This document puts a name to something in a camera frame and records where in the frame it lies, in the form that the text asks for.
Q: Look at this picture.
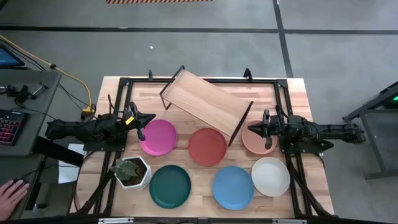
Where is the black clamp tool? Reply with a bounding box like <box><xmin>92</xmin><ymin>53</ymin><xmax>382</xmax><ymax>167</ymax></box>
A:
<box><xmin>0</xmin><ymin>82</ymin><xmax>50</xmax><ymax>105</ymax></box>

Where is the white plate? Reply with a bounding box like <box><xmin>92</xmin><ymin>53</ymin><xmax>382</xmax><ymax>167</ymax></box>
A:
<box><xmin>251</xmin><ymin>156</ymin><xmax>291</xmax><ymax>198</ymax></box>

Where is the grey metal stand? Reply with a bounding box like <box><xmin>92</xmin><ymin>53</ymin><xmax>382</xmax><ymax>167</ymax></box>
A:
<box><xmin>341</xmin><ymin>80</ymin><xmax>398</xmax><ymax>181</ymax></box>

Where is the person's hand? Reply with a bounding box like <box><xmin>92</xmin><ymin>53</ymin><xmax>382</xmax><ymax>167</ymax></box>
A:
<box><xmin>0</xmin><ymin>179</ymin><xmax>30</xmax><ymax>222</ymax></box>

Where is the white paper sheet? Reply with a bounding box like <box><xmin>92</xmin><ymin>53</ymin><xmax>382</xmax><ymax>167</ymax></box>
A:
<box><xmin>58</xmin><ymin>142</ymin><xmax>85</xmax><ymax>184</ymax></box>

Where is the pink plate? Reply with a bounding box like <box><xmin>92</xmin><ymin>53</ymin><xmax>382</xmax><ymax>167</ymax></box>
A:
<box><xmin>139</xmin><ymin>119</ymin><xmax>178</xmax><ymax>156</ymax></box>

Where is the black flat panel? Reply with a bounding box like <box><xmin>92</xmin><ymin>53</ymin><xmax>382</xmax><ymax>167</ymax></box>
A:
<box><xmin>32</xmin><ymin>136</ymin><xmax>85</xmax><ymax>167</ymax></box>

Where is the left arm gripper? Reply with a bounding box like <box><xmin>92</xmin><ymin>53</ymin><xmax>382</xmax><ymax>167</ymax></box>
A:
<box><xmin>123</xmin><ymin>101</ymin><xmax>156</xmax><ymax>141</ymax></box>

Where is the yellow cable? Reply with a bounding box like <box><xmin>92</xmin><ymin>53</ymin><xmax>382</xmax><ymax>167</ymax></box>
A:
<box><xmin>0</xmin><ymin>34</ymin><xmax>96</xmax><ymax>114</ymax></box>

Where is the black floor cable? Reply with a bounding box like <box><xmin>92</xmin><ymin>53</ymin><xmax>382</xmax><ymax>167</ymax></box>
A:
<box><xmin>57</xmin><ymin>83</ymin><xmax>91</xmax><ymax>110</ymax></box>

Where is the backlit black keyboard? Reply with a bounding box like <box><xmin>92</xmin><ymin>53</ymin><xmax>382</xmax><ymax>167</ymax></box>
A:
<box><xmin>0</xmin><ymin>109</ymin><xmax>30</xmax><ymax>146</ymax></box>

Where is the peach plate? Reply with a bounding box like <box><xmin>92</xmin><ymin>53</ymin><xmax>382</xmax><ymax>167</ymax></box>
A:
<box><xmin>241</xmin><ymin>120</ymin><xmax>279</xmax><ymax>156</ymax></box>

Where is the black metal table frame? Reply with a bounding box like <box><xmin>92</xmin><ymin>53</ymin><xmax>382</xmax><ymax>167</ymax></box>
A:
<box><xmin>70</xmin><ymin>67</ymin><xmax>336</xmax><ymax>224</ymax></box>

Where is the grey desk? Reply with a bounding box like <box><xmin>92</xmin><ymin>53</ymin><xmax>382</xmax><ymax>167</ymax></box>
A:
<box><xmin>0</xmin><ymin>70</ymin><xmax>63</xmax><ymax>157</ymax></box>

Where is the dark green plate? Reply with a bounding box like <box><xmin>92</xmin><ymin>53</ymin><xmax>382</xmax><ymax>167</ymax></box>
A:
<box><xmin>149</xmin><ymin>164</ymin><xmax>192</xmax><ymax>209</ymax></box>

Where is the succulent in white hexagonal pot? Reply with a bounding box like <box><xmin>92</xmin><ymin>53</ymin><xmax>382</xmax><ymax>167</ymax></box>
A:
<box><xmin>110</xmin><ymin>155</ymin><xmax>152</xmax><ymax>190</ymax></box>

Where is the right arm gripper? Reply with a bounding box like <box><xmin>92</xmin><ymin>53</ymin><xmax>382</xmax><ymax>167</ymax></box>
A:
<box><xmin>248</xmin><ymin>109</ymin><xmax>282</xmax><ymax>150</ymax></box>

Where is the computer monitor on grey desk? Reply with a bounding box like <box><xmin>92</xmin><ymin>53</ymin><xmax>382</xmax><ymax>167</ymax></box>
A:
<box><xmin>0</xmin><ymin>45</ymin><xmax>25</xmax><ymax>68</ymax></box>

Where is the wooden shelf with black legs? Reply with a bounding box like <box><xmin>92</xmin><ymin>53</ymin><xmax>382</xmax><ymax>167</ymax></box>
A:
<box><xmin>159</xmin><ymin>64</ymin><xmax>254</xmax><ymax>147</ymax></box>

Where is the red plate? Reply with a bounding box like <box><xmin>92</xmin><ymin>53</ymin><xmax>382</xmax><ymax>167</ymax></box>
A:
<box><xmin>188</xmin><ymin>127</ymin><xmax>228</xmax><ymax>167</ymax></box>

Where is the blue plate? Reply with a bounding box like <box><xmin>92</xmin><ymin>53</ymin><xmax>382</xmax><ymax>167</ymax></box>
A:
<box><xmin>212</xmin><ymin>166</ymin><xmax>255</xmax><ymax>211</ymax></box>

